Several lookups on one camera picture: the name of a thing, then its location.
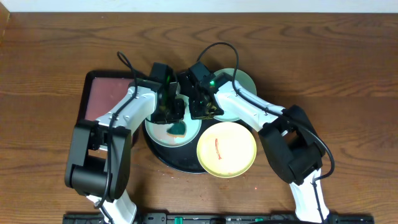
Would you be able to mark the yellow plate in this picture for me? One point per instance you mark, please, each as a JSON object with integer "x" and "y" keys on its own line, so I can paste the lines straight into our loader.
{"x": 226, "y": 149}

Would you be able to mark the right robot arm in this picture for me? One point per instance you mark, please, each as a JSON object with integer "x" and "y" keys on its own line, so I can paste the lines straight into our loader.
{"x": 292, "y": 146}

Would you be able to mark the rectangular dark red tray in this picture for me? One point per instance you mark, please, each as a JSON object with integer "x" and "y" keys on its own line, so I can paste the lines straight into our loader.
{"x": 102, "y": 91}

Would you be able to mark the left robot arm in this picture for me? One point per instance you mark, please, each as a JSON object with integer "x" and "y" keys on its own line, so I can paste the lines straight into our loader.
{"x": 99, "y": 158}

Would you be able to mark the round black tray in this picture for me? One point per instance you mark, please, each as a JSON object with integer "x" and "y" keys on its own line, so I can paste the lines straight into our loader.
{"x": 183, "y": 158}

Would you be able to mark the green yellow sponge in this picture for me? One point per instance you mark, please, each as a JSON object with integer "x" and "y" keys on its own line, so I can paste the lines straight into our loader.
{"x": 177, "y": 130}

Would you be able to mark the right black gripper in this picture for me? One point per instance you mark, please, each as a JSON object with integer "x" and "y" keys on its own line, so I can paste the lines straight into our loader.
{"x": 194, "y": 112}

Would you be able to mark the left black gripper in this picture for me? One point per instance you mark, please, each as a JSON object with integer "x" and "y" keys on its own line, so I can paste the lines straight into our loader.
{"x": 180, "y": 106}

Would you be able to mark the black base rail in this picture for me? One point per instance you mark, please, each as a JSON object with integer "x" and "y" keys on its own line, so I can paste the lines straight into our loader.
{"x": 162, "y": 218}

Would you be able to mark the light blue plate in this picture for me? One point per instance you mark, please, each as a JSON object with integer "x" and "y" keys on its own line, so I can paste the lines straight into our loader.
{"x": 158, "y": 132}
{"x": 245, "y": 81}

